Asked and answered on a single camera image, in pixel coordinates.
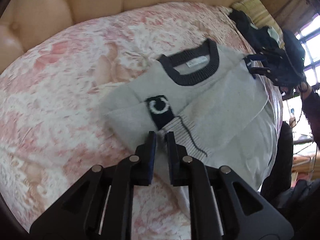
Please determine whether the grey knit sweater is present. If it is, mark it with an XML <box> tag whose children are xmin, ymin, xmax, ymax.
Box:
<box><xmin>101</xmin><ymin>39</ymin><xmax>278</xmax><ymax>190</ymax></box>

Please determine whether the dark navy garment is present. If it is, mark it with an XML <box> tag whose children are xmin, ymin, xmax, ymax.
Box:
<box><xmin>228</xmin><ymin>9</ymin><xmax>280</xmax><ymax>52</ymax></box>

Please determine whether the striped green beige pillow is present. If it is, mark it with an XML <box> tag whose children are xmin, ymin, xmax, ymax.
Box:
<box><xmin>231</xmin><ymin>0</ymin><xmax>284</xmax><ymax>48</ymax></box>

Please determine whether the brown patterned curtain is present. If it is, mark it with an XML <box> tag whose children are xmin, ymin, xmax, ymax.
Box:
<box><xmin>261</xmin><ymin>0</ymin><xmax>319</xmax><ymax>33</ymax></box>

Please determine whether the pink floral sofa cover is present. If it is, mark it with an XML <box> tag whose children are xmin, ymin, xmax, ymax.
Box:
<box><xmin>1</xmin><ymin>2</ymin><xmax>252</xmax><ymax>238</ymax></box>

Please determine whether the black window frame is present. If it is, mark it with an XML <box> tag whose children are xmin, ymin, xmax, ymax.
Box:
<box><xmin>296</xmin><ymin>13</ymin><xmax>320</xmax><ymax>86</ymax></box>

